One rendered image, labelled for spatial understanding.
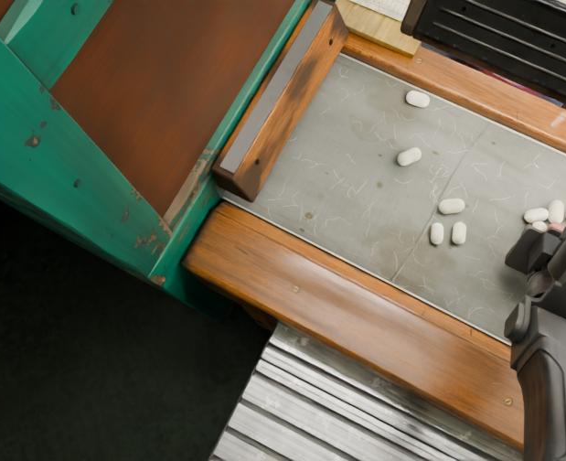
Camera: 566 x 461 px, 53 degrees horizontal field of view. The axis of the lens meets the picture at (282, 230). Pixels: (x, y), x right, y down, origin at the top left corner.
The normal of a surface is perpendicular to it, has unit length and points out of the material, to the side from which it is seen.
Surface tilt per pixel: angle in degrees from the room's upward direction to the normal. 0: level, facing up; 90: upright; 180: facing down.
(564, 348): 43
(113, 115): 90
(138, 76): 90
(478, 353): 0
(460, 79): 0
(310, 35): 0
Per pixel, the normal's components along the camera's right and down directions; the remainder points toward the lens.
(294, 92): 0.79, 0.32
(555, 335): 0.27, -0.78
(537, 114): -0.04, -0.25
